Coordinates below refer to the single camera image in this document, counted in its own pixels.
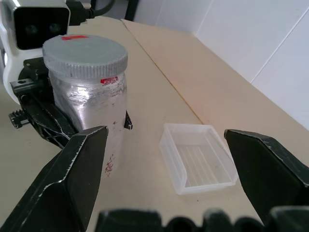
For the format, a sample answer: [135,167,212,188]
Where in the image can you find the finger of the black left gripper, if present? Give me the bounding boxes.
[123,110,134,131]
[24,96,78,149]

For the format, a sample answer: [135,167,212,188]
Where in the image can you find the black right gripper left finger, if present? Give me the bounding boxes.
[0,125,109,232]

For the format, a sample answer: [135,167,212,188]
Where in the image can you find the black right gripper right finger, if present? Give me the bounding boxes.
[224,129,309,227]

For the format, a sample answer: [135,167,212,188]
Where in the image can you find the frosted silver jar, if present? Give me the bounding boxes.
[47,70,128,179]

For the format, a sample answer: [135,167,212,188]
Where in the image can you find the grey ribbed screw lid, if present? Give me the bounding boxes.
[42,34,128,79]

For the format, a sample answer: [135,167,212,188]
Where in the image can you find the clear plastic box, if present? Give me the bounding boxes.
[158,123,239,195]

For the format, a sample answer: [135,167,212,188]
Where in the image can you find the black upright bar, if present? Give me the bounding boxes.
[125,0,140,22]

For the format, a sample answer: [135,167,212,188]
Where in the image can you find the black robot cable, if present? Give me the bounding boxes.
[65,0,115,25]

